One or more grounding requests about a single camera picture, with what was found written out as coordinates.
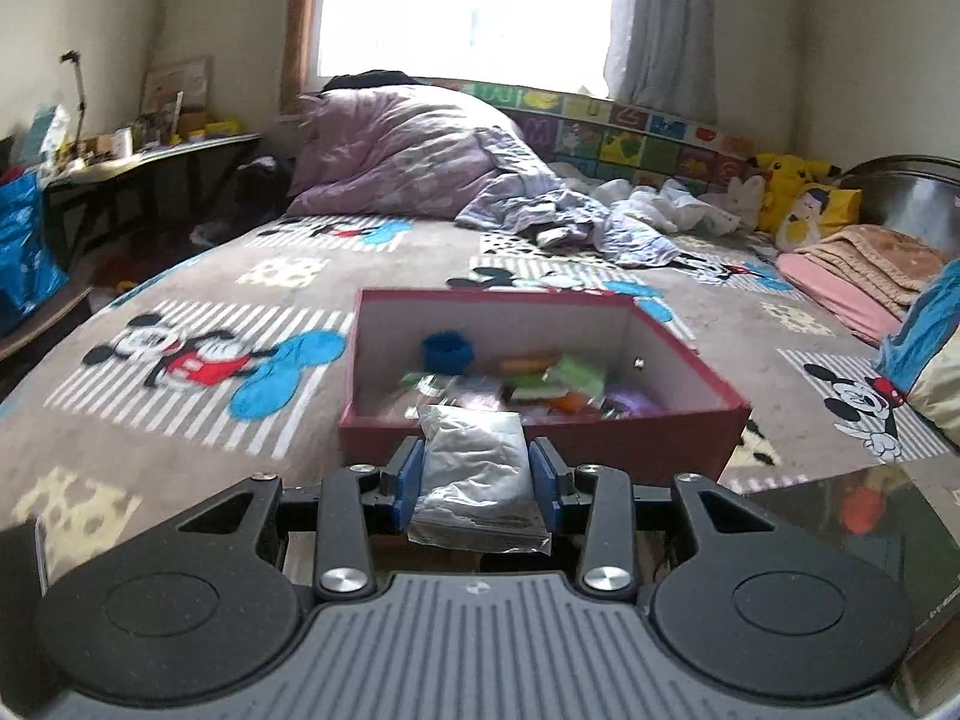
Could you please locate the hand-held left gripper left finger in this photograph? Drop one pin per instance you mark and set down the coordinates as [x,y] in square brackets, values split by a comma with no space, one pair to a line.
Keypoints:
[409,484]

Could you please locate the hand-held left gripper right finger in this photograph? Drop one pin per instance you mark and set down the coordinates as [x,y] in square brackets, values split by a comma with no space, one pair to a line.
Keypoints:
[544,484]

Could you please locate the grey clay packet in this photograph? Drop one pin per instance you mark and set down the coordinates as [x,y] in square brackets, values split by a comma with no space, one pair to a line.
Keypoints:
[472,472]

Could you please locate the orange clay packet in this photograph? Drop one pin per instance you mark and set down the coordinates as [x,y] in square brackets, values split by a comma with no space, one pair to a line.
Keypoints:
[529,364]

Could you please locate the red cardboard box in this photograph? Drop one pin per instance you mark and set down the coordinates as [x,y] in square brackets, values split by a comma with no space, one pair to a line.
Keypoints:
[660,450]

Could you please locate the dark blue clay lump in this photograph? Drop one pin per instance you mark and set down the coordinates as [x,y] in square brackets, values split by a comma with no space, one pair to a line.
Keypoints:
[448,352]

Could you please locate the light green clay packet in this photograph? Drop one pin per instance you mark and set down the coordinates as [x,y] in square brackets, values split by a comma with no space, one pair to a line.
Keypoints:
[579,376]

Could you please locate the purple clay packet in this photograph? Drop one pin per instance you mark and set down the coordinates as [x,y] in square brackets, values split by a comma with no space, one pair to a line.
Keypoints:
[634,401]

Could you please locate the printed cartoon blanket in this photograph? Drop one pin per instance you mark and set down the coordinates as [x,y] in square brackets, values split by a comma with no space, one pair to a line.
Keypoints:
[187,427]

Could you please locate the crumpled lilac striped cloth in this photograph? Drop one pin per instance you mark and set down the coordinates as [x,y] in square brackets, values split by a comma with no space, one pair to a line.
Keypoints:
[525,202]

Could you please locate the white plastic bags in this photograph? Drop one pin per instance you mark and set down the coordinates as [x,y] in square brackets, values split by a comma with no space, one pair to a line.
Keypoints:
[675,206]

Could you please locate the purple duvet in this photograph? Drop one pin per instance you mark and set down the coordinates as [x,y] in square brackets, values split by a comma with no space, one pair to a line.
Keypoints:
[405,150]

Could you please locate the black clothes pile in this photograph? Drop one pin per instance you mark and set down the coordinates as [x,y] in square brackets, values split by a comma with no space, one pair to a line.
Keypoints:
[251,187]

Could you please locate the pink folded blanket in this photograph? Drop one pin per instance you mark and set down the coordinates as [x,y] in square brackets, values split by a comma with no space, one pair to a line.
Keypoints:
[832,292]

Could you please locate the white rabbit plush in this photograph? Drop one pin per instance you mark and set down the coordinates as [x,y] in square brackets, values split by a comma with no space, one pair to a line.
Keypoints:
[746,195]

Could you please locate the colourful alphabet foam mat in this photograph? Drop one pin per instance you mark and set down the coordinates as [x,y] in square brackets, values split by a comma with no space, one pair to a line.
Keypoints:
[637,142]

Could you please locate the yellow character pillow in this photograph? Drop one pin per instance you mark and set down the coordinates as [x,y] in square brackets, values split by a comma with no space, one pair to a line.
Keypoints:
[825,210]

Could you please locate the yellow mouse plush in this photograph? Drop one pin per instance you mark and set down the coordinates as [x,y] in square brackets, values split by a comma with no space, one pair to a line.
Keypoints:
[787,172]

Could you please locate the dark desk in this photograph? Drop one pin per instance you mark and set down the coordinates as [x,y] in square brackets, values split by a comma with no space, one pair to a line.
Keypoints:
[187,150]

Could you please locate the wooden stool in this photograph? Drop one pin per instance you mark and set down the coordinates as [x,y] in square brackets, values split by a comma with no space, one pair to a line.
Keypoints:
[37,326]

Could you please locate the black cloth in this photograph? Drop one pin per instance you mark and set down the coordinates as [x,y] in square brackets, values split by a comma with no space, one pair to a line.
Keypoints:
[371,81]

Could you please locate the tan fleece blanket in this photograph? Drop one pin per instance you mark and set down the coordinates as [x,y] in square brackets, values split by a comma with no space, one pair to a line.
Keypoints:
[877,255]

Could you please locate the yellow boxes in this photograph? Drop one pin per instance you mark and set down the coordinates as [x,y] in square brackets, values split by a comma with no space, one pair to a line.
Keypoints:
[214,127]

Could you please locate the cream quilt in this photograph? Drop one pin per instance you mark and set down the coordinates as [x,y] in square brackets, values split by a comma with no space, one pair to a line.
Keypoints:
[945,397]

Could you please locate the blue pillow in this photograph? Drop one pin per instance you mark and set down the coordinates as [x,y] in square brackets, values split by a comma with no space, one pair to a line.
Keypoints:
[930,330]

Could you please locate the white cup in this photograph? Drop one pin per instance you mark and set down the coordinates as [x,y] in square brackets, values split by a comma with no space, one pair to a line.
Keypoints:
[122,142]

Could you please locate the blue plastic bag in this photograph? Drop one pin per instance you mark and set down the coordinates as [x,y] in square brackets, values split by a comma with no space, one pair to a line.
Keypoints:
[26,255]

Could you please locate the framed picture board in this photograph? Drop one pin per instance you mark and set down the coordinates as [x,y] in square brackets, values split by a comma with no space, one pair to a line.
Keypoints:
[176,86]

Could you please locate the dark wooden headboard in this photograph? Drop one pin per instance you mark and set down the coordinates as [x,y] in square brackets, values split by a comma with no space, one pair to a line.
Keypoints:
[915,202]

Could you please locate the grey curtain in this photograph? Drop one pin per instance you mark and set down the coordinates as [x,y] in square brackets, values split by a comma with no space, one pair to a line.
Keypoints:
[660,22]

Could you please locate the window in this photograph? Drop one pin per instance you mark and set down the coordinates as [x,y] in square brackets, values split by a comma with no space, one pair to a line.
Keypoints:
[465,7]

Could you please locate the light blue tissue pack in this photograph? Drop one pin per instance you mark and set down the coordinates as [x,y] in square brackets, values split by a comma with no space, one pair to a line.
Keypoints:
[46,133]

